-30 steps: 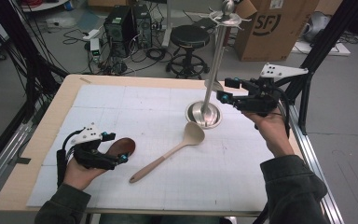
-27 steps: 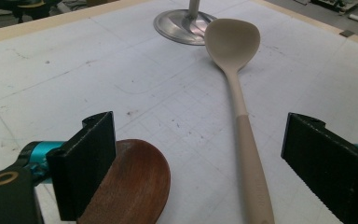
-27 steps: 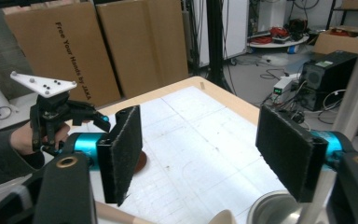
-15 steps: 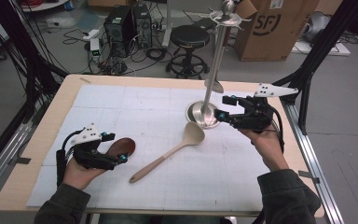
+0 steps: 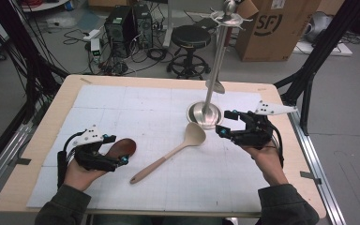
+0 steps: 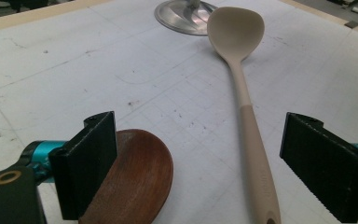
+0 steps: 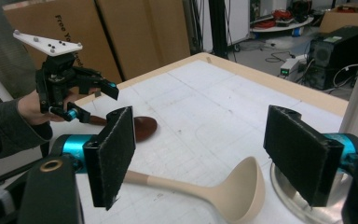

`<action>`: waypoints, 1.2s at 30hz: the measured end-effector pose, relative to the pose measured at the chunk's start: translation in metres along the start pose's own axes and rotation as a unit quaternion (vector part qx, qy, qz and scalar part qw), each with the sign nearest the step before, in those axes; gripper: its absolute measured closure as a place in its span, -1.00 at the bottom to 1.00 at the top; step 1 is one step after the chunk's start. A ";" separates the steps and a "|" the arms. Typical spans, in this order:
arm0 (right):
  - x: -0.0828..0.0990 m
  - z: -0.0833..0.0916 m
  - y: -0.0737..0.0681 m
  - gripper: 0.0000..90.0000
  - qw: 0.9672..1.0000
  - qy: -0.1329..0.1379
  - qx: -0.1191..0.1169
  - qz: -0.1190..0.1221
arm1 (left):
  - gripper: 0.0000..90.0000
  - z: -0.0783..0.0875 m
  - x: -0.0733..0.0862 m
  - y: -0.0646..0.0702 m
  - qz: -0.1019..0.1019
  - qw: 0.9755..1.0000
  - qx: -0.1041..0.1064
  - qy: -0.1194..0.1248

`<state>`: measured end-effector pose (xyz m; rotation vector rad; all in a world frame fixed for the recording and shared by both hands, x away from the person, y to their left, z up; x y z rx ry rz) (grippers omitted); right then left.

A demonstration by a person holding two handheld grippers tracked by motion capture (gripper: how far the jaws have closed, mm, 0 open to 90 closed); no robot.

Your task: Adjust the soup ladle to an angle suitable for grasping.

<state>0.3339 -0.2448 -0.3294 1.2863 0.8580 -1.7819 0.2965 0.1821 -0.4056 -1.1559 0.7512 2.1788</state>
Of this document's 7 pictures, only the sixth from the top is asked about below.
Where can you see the beige silicone ladle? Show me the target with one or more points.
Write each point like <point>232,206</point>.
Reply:
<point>234,31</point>

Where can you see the brown wooden spoon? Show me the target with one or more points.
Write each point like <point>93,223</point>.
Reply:
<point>136,180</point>

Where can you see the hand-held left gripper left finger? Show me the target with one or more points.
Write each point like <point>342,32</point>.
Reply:
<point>80,168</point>

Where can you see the white grid mat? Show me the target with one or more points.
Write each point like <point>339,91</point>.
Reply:
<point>74,77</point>

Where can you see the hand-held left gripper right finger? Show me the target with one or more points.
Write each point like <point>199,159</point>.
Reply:
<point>326,165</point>

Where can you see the metal utensil stand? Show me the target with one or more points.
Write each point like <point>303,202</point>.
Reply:
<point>180,18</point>

